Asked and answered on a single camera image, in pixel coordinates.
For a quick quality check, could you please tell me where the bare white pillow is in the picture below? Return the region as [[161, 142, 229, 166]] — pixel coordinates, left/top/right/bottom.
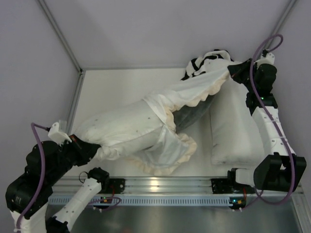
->
[[209, 78, 264, 166]]

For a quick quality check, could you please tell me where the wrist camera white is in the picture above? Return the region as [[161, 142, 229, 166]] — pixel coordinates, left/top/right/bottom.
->
[[258, 50, 275, 65], [48, 120, 71, 145]]

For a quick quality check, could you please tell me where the aluminium frame post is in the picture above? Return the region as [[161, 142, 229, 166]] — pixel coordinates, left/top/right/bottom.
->
[[252, 0, 299, 61], [36, 0, 83, 74]]

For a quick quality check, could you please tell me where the grey cream ruffled pillowcase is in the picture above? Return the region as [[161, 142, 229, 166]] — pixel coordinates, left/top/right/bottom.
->
[[129, 59, 233, 176]]

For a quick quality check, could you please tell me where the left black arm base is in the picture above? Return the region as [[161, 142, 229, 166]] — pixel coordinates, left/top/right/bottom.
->
[[99, 178, 125, 194]]

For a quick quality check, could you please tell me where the right aluminium frame post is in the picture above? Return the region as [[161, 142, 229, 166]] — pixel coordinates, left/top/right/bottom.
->
[[252, 0, 299, 61]]

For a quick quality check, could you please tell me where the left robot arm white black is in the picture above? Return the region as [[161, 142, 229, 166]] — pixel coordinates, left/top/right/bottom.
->
[[5, 135, 109, 233]]

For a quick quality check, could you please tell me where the black white striped cloth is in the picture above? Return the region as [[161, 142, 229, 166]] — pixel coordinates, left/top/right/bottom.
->
[[181, 49, 234, 81]]

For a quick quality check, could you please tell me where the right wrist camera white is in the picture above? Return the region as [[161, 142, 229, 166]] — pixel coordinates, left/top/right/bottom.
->
[[258, 50, 275, 65]]

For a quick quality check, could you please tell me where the left aluminium frame post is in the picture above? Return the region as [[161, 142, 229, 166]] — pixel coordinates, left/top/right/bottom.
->
[[36, 0, 83, 74]]

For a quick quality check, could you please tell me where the aluminium mounting rail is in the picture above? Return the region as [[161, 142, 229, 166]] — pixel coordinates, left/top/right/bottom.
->
[[52, 176, 302, 195]]

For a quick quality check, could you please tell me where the slotted grey cable duct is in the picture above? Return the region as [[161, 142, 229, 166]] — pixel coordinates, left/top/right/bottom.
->
[[48, 196, 246, 206]]

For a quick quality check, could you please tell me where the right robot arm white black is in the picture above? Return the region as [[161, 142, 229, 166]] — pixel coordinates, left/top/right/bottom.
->
[[228, 60, 307, 193]]

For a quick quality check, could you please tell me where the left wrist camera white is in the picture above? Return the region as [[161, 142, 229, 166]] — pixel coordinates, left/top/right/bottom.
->
[[48, 120, 71, 145]]

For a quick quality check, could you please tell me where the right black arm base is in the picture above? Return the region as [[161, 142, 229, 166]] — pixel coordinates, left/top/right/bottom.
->
[[211, 178, 255, 194]]

